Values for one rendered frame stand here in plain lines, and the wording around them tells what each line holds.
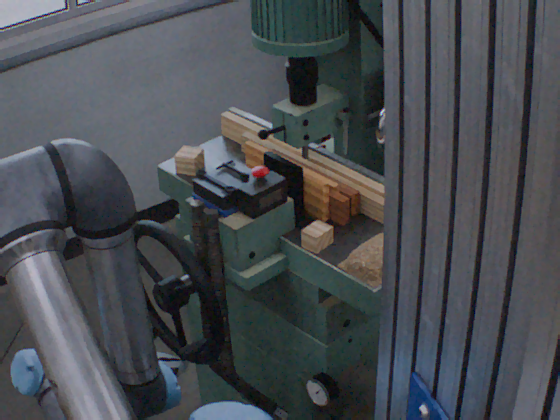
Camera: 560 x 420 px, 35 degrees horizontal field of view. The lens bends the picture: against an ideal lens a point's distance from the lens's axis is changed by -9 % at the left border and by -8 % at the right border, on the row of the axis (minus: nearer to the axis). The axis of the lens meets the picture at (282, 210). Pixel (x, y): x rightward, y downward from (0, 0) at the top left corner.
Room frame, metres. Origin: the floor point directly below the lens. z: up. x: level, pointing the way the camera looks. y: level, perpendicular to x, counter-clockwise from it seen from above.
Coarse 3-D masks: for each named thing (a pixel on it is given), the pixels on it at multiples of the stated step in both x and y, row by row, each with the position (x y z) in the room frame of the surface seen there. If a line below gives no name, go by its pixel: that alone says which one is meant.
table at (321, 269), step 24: (216, 144) 1.74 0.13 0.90; (240, 144) 1.74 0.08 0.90; (168, 168) 1.66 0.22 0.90; (168, 192) 1.65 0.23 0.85; (192, 192) 1.58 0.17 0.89; (312, 216) 1.45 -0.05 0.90; (360, 216) 1.45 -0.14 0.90; (288, 240) 1.38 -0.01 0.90; (336, 240) 1.37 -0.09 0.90; (360, 240) 1.37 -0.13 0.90; (264, 264) 1.36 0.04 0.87; (288, 264) 1.38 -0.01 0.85; (312, 264) 1.33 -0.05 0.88; (336, 264) 1.30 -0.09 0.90; (336, 288) 1.29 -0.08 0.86; (360, 288) 1.25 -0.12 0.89
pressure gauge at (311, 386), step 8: (320, 376) 1.25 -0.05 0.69; (328, 376) 1.25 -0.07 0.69; (312, 384) 1.25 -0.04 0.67; (320, 384) 1.23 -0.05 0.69; (328, 384) 1.23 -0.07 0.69; (336, 384) 1.23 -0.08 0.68; (312, 392) 1.25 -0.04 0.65; (320, 392) 1.23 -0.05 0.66; (328, 392) 1.22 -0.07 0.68; (336, 392) 1.23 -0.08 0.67; (312, 400) 1.24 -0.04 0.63; (320, 400) 1.23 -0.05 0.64; (328, 400) 1.21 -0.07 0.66
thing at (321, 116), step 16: (320, 96) 1.60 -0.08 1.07; (336, 96) 1.60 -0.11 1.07; (272, 112) 1.57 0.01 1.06; (288, 112) 1.54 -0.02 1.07; (304, 112) 1.54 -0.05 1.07; (320, 112) 1.56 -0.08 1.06; (336, 112) 1.59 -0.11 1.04; (272, 128) 1.57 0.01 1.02; (288, 128) 1.54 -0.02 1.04; (304, 128) 1.53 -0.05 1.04; (320, 128) 1.56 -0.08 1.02; (336, 128) 1.59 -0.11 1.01; (288, 144) 1.54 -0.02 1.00; (304, 144) 1.53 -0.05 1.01
